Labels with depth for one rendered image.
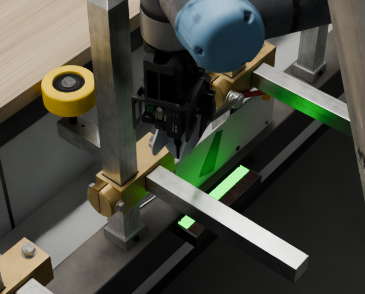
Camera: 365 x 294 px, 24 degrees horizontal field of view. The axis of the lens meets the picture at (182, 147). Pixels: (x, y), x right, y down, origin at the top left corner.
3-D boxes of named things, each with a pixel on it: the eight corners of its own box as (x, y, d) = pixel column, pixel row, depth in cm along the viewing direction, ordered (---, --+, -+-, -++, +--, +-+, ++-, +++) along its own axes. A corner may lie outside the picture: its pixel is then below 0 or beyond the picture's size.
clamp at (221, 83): (274, 70, 138) (277, 45, 134) (223, 114, 130) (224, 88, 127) (246, 56, 140) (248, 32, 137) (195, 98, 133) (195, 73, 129)
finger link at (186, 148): (166, 182, 109) (165, 130, 103) (182, 151, 113) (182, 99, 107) (189, 188, 109) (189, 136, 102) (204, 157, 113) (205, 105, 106)
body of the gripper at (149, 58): (130, 132, 103) (126, 53, 94) (156, 88, 108) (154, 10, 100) (190, 147, 101) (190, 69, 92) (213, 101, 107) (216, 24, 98)
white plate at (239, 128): (273, 122, 147) (278, 77, 140) (176, 209, 132) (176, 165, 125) (270, 120, 147) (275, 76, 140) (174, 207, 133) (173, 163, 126)
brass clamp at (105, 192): (178, 172, 126) (178, 147, 123) (116, 226, 119) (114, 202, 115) (147, 153, 129) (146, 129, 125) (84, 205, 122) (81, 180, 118)
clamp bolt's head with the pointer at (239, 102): (284, 87, 139) (238, 95, 127) (278, 101, 140) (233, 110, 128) (274, 82, 140) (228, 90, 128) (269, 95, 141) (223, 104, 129)
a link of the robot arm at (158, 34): (154, -22, 97) (221, -8, 95) (154, 11, 100) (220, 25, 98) (129, 15, 92) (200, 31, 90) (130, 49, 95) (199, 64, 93)
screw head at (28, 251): (40, 251, 110) (39, 245, 109) (28, 261, 109) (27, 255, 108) (29, 243, 111) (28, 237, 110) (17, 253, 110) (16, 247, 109)
